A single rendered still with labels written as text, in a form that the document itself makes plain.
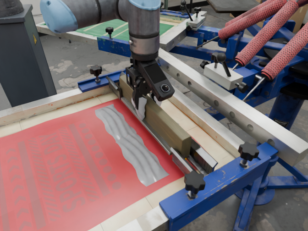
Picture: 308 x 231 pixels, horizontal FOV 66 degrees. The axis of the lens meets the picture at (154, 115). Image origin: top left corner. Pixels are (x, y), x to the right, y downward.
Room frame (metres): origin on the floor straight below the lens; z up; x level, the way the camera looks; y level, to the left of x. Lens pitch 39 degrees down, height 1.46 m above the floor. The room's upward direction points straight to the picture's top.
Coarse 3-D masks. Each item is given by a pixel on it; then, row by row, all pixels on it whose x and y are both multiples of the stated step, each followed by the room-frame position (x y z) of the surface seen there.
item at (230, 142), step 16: (64, 96) 0.68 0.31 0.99; (80, 96) 0.70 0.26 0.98; (96, 96) 0.73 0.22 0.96; (176, 96) 0.68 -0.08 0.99; (0, 112) 0.59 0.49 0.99; (16, 112) 0.59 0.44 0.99; (32, 112) 0.61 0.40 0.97; (192, 112) 0.59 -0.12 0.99; (208, 128) 0.53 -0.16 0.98; (224, 128) 0.51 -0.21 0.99; (224, 144) 0.47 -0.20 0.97; (160, 208) 0.26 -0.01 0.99; (128, 224) 0.23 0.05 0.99; (144, 224) 0.23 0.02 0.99; (160, 224) 0.23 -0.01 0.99
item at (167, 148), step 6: (126, 102) 0.64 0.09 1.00; (132, 108) 0.60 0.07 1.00; (144, 120) 0.55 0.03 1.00; (144, 126) 0.53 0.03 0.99; (150, 126) 0.52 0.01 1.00; (150, 132) 0.50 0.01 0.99; (156, 132) 0.49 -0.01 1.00; (156, 138) 0.47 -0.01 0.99; (162, 144) 0.44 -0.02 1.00; (168, 150) 0.42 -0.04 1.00
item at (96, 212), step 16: (112, 144) 0.48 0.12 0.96; (144, 144) 0.48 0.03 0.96; (112, 160) 0.42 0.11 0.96; (160, 160) 0.42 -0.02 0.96; (128, 176) 0.37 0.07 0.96; (176, 176) 0.37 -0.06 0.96; (112, 192) 0.32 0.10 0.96; (128, 192) 0.32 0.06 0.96; (144, 192) 0.32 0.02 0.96; (80, 208) 0.28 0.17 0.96; (96, 208) 0.28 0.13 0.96; (112, 208) 0.28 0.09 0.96; (48, 224) 0.25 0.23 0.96; (64, 224) 0.25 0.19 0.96; (80, 224) 0.25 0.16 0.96; (96, 224) 0.25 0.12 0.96
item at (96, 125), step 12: (96, 108) 0.66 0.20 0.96; (120, 108) 0.66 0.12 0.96; (60, 120) 0.59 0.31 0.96; (72, 120) 0.59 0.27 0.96; (96, 120) 0.59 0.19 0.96; (132, 120) 0.59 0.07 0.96; (24, 132) 0.53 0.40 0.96; (36, 132) 0.53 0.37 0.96; (96, 132) 0.53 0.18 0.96; (0, 144) 0.48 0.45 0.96; (108, 144) 0.48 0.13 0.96
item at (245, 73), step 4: (240, 68) 0.79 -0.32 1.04; (244, 68) 0.79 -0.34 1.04; (236, 72) 0.76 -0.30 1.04; (240, 72) 0.76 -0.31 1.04; (244, 72) 0.76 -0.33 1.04; (248, 72) 0.76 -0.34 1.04; (252, 72) 0.76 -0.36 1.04; (244, 76) 0.73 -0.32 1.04; (248, 76) 0.73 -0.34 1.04; (252, 76) 0.74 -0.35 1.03; (212, 80) 0.70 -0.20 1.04; (244, 80) 0.72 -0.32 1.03; (248, 80) 0.74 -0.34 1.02; (252, 80) 0.75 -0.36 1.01; (248, 84) 0.74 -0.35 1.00; (252, 84) 0.75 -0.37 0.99; (224, 88) 0.67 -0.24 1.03; (232, 92) 0.70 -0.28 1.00
